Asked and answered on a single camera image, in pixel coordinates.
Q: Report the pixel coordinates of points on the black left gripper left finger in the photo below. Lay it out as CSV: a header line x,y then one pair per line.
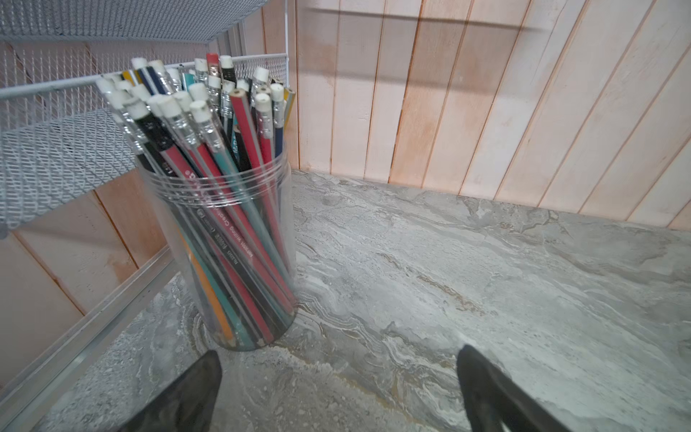
x,y
187,404

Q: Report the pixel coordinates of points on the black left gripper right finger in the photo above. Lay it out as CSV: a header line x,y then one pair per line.
x,y
492,401

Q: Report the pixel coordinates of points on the clear pencil jar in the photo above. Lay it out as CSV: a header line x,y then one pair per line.
x,y
209,143

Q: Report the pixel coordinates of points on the aluminium wall rail left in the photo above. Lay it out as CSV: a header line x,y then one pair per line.
x,y
35,391

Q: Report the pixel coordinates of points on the white mesh wall shelf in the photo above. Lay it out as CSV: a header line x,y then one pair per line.
x,y
58,139

